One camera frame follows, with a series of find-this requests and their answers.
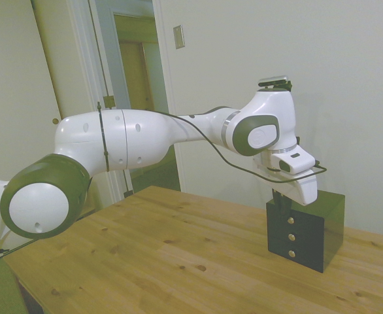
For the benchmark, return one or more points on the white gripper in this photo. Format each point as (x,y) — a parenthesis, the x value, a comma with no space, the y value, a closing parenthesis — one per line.
(304,189)

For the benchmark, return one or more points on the black drawer with brass knob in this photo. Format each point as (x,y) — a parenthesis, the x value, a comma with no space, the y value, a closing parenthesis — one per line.
(304,237)
(304,256)
(304,219)

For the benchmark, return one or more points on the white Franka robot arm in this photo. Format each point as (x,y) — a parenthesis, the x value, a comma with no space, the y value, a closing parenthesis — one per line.
(139,137)

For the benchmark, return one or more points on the black drawer cabinet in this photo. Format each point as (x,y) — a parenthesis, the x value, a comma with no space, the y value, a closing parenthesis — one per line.
(332,222)

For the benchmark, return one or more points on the brass door hinge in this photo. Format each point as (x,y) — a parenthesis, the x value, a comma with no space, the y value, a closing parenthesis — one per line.
(109,101)

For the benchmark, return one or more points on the brass door knob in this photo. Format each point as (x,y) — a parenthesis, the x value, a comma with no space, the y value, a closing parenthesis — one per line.
(56,121)

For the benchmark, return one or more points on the white door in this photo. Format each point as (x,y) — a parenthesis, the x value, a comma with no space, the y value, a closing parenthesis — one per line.
(11,65)

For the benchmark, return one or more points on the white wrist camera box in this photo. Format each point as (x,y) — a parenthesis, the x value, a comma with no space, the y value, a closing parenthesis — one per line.
(296,162)

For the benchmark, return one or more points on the white door frame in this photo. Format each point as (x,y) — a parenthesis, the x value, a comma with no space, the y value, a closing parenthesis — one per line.
(165,65)

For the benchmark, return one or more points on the metal wall switch plate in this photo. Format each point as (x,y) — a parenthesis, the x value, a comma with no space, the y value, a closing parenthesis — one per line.
(178,37)

